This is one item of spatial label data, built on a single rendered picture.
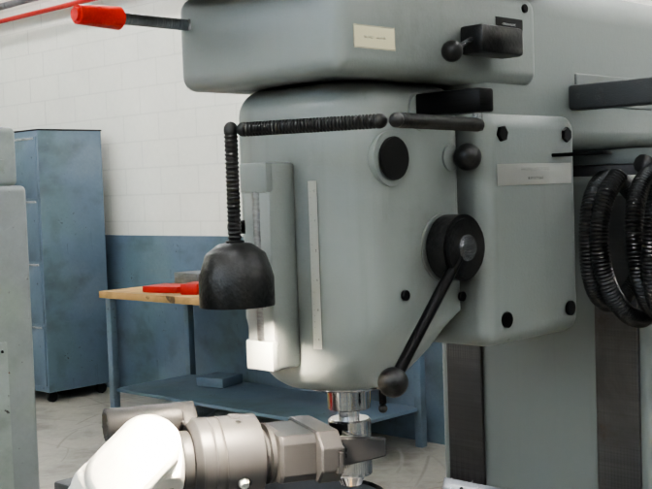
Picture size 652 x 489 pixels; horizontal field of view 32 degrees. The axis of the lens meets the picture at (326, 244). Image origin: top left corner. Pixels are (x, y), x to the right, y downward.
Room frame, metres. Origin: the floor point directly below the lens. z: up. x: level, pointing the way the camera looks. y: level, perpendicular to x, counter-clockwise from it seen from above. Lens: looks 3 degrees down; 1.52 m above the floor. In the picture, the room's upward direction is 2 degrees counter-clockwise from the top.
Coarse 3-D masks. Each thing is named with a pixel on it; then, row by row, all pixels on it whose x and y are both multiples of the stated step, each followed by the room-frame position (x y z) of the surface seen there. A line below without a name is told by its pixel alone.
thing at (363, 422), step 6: (360, 414) 1.24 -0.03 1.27; (330, 420) 1.22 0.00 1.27; (336, 420) 1.21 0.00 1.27; (342, 420) 1.21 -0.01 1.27; (348, 420) 1.21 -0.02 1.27; (354, 420) 1.21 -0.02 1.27; (360, 420) 1.21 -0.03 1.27; (366, 420) 1.21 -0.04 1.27; (336, 426) 1.21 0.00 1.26; (342, 426) 1.20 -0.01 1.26; (348, 426) 1.20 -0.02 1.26; (354, 426) 1.20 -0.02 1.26; (360, 426) 1.20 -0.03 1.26; (366, 426) 1.21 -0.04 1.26
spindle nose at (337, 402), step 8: (360, 392) 1.20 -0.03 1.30; (368, 392) 1.21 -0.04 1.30; (328, 400) 1.22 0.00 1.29; (336, 400) 1.20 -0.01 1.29; (344, 400) 1.20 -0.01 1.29; (352, 400) 1.20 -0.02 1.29; (360, 400) 1.20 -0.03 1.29; (368, 400) 1.21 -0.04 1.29; (328, 408) 1.22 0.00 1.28; (336, 408) 1.20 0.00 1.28; (344, 408) 1.20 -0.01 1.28; (352, 408) 1.20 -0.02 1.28; (360, 408) 1.20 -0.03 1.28
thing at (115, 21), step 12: (72, 12) 1.11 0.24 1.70; (84, 12) 1.10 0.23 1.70; (96, 12) 1.11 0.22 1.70; (108, 12) 1.12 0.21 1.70; (120, 12) 1.13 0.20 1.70; (84, 24) 1.11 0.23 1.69; (96, 24) 1.12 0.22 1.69; (108, 24) 1.12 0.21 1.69; (120, 24) 1.13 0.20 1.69; (132, 24) 1.15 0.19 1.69; (144, 24) 1.16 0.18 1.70; (156, 24) 1.17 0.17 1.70; (168, 24) 1.18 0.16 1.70; (180, 24) 1.19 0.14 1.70
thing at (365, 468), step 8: (344, 432) 1.20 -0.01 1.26; (352, 432) 1.20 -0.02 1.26; (360, 432) 1.20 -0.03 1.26; (368, 432) 1.21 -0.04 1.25; (352, 464) 1.20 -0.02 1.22; (360, 464) 1.20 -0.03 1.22; (368, 464) 1.21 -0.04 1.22; (344, 472) 1.20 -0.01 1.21; (352, 472) 1.20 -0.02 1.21; (360, 472) 1.20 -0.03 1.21; (368, 472) 1.21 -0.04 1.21
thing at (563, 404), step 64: (576, 192) 1.45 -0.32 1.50; (576, 256) 1.45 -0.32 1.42; (576, 320) 1.45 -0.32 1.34; (448, 384) 1.59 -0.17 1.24; (512, 384) 1.52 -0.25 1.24; (576, 384) 1.45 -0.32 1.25; (640, 384) 1.39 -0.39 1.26; (448, 448) 1.60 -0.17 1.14; (512, 448) 1.52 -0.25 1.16; (576, 448) 1.45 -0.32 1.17; (640, 448) 1.39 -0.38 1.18
